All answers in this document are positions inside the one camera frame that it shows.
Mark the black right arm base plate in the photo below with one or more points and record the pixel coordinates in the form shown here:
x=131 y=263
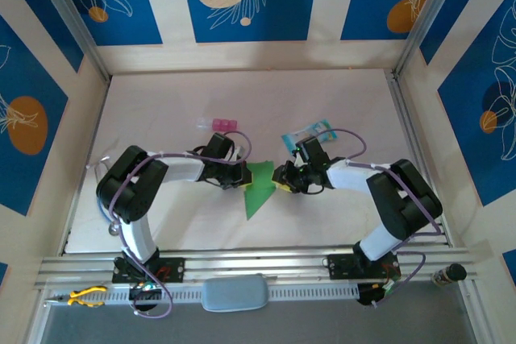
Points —
x=342 y=266

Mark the pink and clear pill organizer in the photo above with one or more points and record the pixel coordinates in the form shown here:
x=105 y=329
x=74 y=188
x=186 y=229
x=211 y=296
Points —
x=223 y=125

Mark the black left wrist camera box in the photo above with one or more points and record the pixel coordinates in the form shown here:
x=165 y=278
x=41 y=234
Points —
x=219 y=146

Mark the light blue toothbrush packet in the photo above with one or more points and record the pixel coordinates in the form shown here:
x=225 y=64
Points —
x=290 y=140

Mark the grey blue zip pouch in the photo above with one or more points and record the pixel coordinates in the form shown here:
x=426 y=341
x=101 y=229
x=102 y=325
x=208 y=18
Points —
x=235 y=293

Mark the green paper sheet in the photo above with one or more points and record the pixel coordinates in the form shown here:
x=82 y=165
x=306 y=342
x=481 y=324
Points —
x=258 y=195

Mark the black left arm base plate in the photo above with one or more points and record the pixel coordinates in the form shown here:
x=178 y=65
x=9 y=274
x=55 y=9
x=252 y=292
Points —
x=173 y=269

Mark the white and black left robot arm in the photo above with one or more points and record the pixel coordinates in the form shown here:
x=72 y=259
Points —
x=129 y=191

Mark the aluminium frame post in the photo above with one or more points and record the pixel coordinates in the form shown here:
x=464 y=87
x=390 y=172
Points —
x=72 y=17
x=427 y=17

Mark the dark capped small bottle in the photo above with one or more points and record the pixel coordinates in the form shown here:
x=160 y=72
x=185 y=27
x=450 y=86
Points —
x=455 y=272

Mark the small green circuit board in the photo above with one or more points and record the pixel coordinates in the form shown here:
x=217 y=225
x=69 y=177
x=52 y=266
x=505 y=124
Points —
x=143 y=288
x=390 y=287

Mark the aluminium side rail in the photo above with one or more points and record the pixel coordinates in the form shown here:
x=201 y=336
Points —
x=412 y=138

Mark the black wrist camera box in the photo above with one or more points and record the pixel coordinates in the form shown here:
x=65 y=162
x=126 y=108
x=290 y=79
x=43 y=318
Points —
x=313 y=150
x=219 y=146

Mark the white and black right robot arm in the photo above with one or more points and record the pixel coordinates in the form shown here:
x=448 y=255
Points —
x=403 y=203

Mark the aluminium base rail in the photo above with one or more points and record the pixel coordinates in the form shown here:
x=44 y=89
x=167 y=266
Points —
x=250 y=263

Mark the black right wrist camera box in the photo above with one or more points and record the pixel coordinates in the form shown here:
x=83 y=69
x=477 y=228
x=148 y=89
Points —
x=313 y=150

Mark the white wall hook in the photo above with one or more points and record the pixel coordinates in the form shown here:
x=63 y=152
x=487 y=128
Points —
x=105 y=159

